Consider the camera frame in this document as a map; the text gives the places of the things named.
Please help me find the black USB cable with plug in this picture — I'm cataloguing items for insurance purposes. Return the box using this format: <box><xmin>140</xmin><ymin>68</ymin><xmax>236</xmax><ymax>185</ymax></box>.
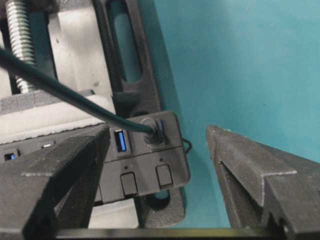
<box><xmin>0</xmin><ymin>47</ymin><xmax>166</xmax><ymax>145</ymax></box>

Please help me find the black multiport USB hub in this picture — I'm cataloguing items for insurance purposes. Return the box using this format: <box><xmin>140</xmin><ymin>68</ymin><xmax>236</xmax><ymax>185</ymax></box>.
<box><xmin>0</xmin><ymin>111</ymin><xmax>190</xmax><ymax>204</ymax></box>

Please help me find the silver threaded vise screw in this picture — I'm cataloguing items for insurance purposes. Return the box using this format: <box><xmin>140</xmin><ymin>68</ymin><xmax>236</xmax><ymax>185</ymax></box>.
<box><xmin>5</xmin><ymin>0</ymin><xmax>38</xmax><ymax>93</ymax></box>

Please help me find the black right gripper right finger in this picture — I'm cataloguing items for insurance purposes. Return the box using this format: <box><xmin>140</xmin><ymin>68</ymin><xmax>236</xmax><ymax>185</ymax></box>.
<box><xmin>205</xmin><ymin>124</ymin><xmax>320</xmax><ymax>240</ymax></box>

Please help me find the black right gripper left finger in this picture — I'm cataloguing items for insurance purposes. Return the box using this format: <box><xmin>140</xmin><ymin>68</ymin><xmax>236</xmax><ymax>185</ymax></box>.
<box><xmin>0</xmin><ymin>124</ymin><xmax>110</xmax><ymax>240</ymax></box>

